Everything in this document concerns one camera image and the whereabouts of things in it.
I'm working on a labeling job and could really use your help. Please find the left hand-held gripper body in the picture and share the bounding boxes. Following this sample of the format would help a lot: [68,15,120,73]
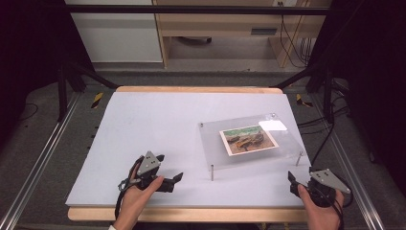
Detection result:
[128,150,166,193]

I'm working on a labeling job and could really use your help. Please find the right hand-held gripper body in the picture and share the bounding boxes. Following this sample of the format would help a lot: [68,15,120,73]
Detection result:
[305,168,351,209]

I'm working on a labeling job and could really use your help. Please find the clear acrylic picture frame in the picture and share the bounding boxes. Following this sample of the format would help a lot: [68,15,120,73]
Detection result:
[199,112,305,182]

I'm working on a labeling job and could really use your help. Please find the boat painting print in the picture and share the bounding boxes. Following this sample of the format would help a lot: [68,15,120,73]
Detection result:
[218,125,280,157]

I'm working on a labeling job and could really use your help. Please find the person's right hand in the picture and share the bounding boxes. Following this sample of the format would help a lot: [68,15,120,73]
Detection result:
[297,184,345,223]

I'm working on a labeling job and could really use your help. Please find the person's left hand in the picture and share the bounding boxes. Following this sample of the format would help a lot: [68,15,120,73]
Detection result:
[122,163,165,216]

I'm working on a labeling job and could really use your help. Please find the white foam board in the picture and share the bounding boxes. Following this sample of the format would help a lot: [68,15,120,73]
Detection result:
[65,91,312,209]

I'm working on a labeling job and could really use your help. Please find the wooden table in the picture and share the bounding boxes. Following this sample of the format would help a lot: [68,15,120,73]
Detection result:
[67,85,312,223]

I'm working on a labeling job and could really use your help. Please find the yellow clamp right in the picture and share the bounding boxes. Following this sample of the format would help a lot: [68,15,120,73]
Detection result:
[295,93,314,108]

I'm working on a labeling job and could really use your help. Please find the yellow black tape strip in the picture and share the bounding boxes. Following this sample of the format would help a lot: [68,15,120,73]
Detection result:
[90,92,104,109]

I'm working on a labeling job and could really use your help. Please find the black metal stand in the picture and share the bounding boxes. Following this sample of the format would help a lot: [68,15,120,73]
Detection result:
[56,60,120,123]
[271,61,336,125]

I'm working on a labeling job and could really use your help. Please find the black curtain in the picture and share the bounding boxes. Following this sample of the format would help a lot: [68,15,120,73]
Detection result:
[0,0,95,145]
[307,0,406,196]

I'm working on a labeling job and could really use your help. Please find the white cabinet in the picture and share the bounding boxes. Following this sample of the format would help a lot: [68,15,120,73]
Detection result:
[64,0,164,63]

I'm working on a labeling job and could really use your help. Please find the wooden desk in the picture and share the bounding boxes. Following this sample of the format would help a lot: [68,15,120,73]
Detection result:
[152,0,331,69]

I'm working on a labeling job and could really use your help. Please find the black horizontal bar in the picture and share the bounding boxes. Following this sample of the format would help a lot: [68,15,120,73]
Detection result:
[63,4,331,16]

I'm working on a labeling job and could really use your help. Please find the aluminium rail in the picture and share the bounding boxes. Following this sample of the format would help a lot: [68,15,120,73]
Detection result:
[310,92,386,230]
[0,92,81,230]

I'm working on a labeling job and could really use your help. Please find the right hand-held gripper cable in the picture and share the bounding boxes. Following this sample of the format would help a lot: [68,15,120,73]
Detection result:
[329,176,354,230]

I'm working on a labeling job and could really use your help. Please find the hand-held gripper cable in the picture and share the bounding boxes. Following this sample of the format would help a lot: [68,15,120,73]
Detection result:
[114,155,145,221]
[329,176,354,230]

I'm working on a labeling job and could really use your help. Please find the left hand-held gripper cable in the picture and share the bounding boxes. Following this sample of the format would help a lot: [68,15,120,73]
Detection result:
[114,155,145,221]

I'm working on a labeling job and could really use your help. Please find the thin black floor cable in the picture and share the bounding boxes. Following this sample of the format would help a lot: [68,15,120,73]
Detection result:
[18,103,40,123]

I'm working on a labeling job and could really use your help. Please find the hanging black cables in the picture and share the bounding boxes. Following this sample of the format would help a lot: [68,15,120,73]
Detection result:
[278,1,316,69]

